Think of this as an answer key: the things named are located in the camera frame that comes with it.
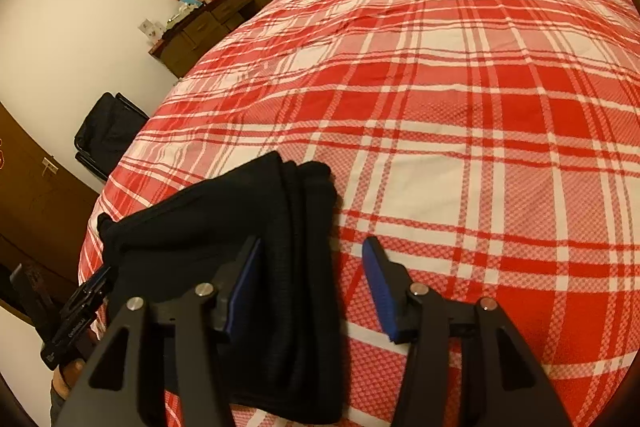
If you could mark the black pants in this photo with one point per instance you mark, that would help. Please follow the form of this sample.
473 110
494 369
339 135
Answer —
280 217

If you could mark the white floral box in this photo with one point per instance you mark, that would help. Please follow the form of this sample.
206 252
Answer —
151 32

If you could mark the dark wooden dresser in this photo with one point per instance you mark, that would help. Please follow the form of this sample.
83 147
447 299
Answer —
200 37

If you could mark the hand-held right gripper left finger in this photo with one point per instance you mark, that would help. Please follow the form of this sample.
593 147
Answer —
245 287

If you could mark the brown wooden door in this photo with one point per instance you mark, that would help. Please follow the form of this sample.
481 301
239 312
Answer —
30 217

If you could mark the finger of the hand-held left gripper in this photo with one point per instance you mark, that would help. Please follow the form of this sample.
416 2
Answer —
97 289

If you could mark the person's left forearm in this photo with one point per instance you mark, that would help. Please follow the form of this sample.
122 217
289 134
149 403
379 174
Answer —
65 382

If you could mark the red plaid bed sheet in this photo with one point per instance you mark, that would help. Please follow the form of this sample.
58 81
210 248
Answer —
450 107

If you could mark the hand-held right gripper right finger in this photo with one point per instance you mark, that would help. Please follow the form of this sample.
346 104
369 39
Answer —
380 292

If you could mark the black chair with bag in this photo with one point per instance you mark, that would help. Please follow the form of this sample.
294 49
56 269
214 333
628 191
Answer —
107 132

